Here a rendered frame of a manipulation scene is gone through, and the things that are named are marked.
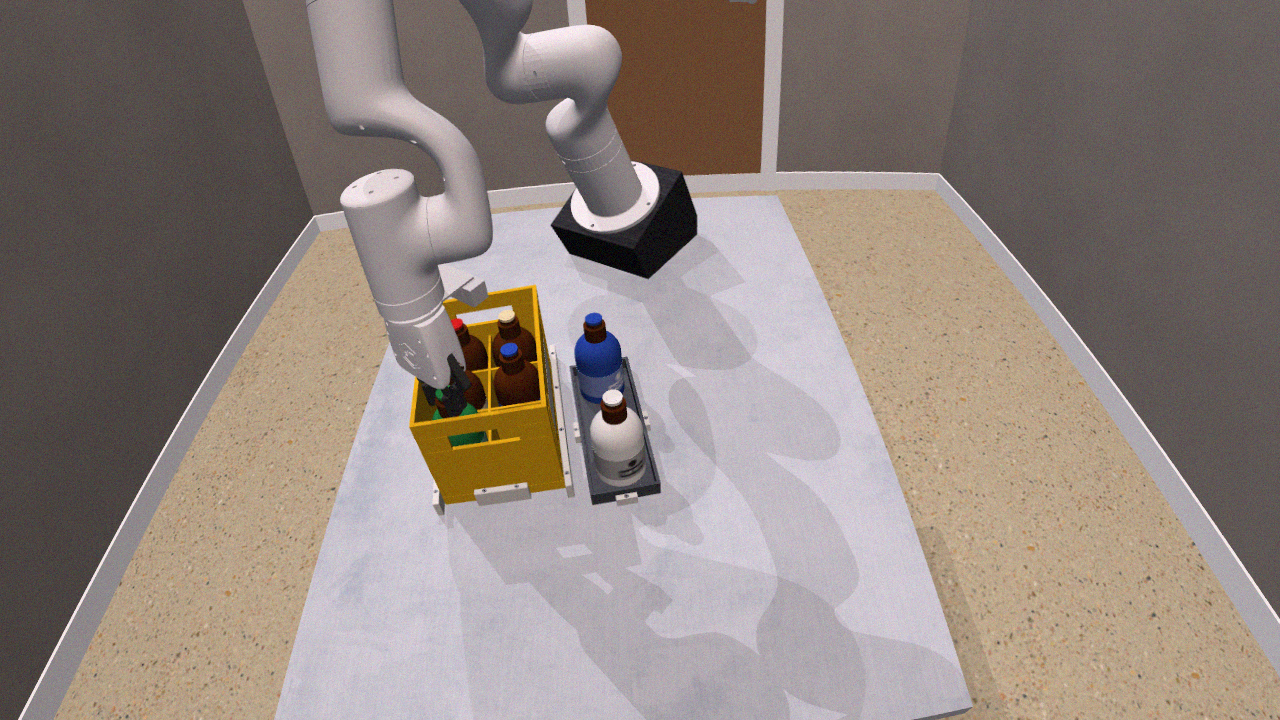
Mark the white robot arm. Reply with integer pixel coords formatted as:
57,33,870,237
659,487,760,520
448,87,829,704
306,0,660,322

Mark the white bottle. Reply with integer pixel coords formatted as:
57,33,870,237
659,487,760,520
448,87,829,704
590,389,646,487

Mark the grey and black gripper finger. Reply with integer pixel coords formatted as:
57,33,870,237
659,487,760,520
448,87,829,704
442,354,472,418
416,377,436,406

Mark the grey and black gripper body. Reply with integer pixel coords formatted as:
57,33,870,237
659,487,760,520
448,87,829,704
384,302,466,389

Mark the green bottle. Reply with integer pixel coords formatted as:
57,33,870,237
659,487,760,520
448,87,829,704
433,389,488,447

